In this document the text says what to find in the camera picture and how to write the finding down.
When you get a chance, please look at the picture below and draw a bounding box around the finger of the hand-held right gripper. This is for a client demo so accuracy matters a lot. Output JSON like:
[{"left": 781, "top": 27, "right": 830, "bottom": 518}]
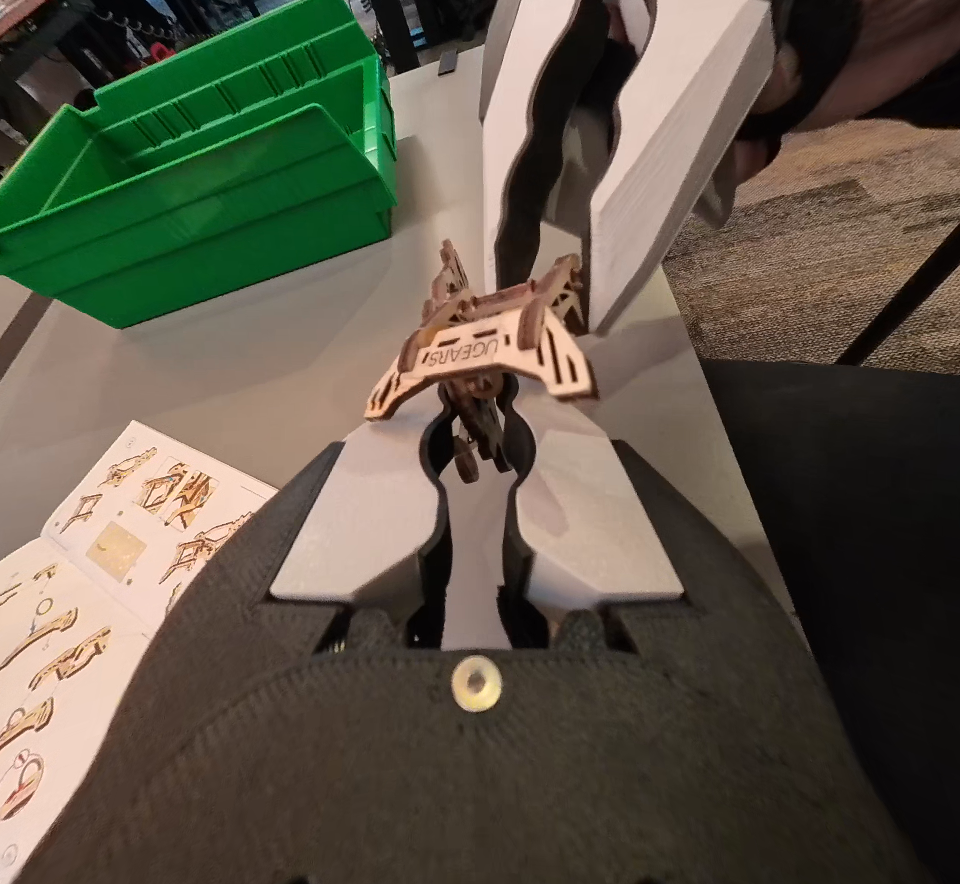
[
  {"left": 588, "top": 0, "right": 807, "bottom": 336},
  {"left": 478, "top": 0, "right": 625, "bottom": 300}
]

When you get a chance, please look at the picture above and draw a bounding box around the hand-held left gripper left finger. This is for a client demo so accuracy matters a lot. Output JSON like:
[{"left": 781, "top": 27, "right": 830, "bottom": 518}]
[{"left": 268, "top": 408, "right": 456, "bottom": 651}]

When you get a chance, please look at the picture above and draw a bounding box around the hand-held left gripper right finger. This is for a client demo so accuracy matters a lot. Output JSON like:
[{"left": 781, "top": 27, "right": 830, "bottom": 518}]
[{"left": 491, "top": 382, "right": 687, "bottom": 649}]

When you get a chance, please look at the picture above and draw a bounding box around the wooden model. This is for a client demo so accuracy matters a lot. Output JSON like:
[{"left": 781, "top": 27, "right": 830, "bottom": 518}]
[{"left": 363, "top": 239, "right": 600, "bottom": 484}]

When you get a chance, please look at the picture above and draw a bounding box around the person's right hand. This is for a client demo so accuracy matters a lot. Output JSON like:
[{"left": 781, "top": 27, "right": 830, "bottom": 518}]
[{"left": 738, "top": 0, "right": 960, "bottom": 184}]

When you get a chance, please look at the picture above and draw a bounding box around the black metal table leg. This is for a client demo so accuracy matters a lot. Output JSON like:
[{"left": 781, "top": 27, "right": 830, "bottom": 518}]
[{"left": 834, "top": 220, "right": 960, "bottom": 368}]

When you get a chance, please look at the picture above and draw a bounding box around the white instruction booklet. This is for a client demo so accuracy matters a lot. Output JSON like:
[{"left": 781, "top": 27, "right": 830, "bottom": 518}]
[{"left": 0, "top": 419, "right": 280, "bottom": 884}]

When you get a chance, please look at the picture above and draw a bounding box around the green plastic bin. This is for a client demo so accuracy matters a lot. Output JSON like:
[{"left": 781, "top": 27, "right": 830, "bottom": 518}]
[{"left": 0, "top": 0, "right": 400, "bottom": 332}]

